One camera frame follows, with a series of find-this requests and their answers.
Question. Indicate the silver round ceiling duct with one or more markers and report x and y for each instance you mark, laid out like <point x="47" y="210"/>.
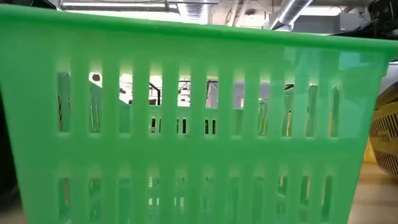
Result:
<point x="290" y="12"/>

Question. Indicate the yellow slotted plastic basket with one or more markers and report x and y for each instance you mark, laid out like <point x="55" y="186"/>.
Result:
<point x="385" y="137"/>

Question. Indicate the grey rectangular ceiling duct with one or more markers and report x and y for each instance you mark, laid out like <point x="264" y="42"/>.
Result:
<point x="323" y="25"/>

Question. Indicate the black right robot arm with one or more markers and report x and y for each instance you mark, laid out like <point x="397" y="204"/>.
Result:
<point x="382" y="18"/>

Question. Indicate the ribbed grey ceiling duct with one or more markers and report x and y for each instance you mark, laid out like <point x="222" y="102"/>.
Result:
<point x="194" y="11"/>

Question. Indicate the ceiling light fixture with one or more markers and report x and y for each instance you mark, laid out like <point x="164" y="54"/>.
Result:
<point x="115" y="4"/>

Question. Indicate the green slotted plastic basket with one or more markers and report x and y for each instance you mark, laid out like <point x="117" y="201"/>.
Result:
<point x="199" y="155"/>

